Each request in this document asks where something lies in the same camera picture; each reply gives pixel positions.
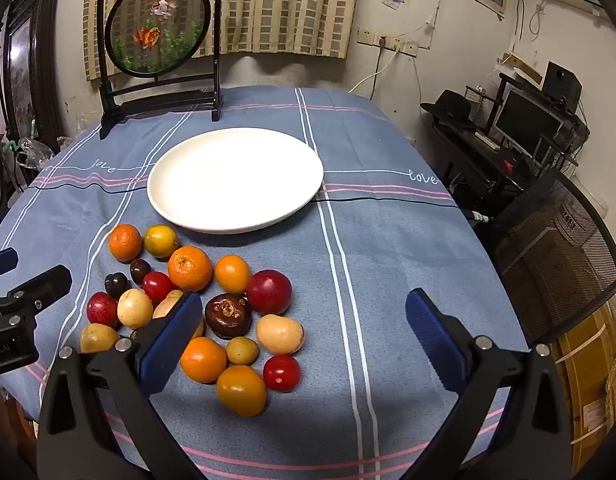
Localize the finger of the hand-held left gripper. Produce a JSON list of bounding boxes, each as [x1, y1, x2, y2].
[[0, 247, 19, 282], [0, 265, 72, 319]]

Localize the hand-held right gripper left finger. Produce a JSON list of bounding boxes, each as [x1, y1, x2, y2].
[[36, 291, 203, 480]]

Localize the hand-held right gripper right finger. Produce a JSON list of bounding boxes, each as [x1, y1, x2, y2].
[[405, 287, 573, 480]]

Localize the small tan potato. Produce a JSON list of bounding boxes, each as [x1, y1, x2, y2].
[[80, 323, 120, 354], [152, 290, 185, 321], [117, 288, 154, 329]]

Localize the medium orange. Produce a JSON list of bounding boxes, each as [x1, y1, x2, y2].
[[180, 337, 228, 384]]

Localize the red cherry tomato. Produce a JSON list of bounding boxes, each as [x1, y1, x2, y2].
[[263, 354, 302, 393], [142, 271, 175, 303]]

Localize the small red plum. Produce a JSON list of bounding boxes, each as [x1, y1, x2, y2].
[[86, 292, 120, 327]]

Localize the dark brown water chestnut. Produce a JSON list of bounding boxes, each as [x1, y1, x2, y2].
[[204, 293, 253, 340]]

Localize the small yellow-green citrus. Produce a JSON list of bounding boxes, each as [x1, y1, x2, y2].
[[226, 337, 260, 366]]

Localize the dark purple grape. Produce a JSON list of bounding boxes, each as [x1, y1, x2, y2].
[[129, 258, 152, 284], [104, 272, 129, 299]]

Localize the large orange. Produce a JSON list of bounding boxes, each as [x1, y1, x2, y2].
[[167, 246, 213, 292]]

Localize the yellow-orange round tomato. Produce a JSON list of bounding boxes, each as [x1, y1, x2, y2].
[[216, 365, 268, 418], [214, 255, 251, 294]]

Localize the small orange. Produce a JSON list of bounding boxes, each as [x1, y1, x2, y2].
[[109, 224, 143, 263]]

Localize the large tan potato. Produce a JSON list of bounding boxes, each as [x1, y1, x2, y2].
[[256, 314, 305, 356]]

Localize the large red plum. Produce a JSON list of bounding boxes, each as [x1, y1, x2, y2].
[[246, 269, 293, 316]]

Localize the white round plate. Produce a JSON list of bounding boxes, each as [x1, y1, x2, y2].
[[147, 127, 325, 235]]

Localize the blue striped tablecloth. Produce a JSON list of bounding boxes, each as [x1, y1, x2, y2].
[[0, 86, 531, 480]]

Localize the clear plastic bag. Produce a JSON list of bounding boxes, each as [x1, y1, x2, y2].
[[15, 135, 56, 171]]

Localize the black mesh office chair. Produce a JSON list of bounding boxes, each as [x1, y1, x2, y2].
[[489, 166, 616, 347]]

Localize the cardboard box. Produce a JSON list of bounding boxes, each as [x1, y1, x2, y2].
[[552, 292, 616, 461]]

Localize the black computer desk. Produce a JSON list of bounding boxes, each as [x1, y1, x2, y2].
[[432, 74, 589, 213]]

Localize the dark wooden framed picture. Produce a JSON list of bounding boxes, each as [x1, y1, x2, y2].
[[0, 0, 65, 153]]

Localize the black hat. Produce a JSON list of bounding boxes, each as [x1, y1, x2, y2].
[[420, 89, 481, 131]]

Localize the computer monitor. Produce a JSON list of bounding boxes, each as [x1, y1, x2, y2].
[[490, 85, 571, 163]]

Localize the black speaker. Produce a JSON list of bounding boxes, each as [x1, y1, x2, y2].
[[542, 61, 583, 113]]

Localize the round goldfish screen black stand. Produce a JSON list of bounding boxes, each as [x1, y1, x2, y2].
[[96, 0, 225, 140]]

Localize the beige checked curtain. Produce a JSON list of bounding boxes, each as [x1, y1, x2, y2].
[[83, 0, 363, 82]]

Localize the white power cable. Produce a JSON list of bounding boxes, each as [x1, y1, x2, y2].
[[348, 46, 405, 101]]

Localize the white wall power strip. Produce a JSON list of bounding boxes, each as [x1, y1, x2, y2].
[[379, 35, 419, 57]]

